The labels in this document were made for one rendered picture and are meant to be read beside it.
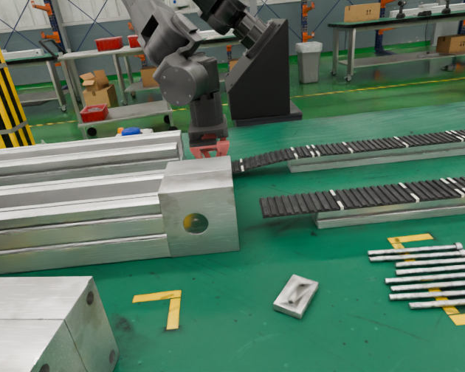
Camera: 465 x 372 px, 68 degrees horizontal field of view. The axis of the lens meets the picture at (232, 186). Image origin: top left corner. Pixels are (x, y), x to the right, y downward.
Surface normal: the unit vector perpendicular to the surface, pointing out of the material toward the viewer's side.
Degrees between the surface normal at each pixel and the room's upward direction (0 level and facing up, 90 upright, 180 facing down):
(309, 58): 94
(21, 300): 0
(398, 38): 90
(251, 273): 0
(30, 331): 0
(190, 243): 90
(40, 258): 90
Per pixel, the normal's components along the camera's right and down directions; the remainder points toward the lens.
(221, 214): 0.04, 0.44
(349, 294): -0.10, -0.89
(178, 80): -0.29, 0.44
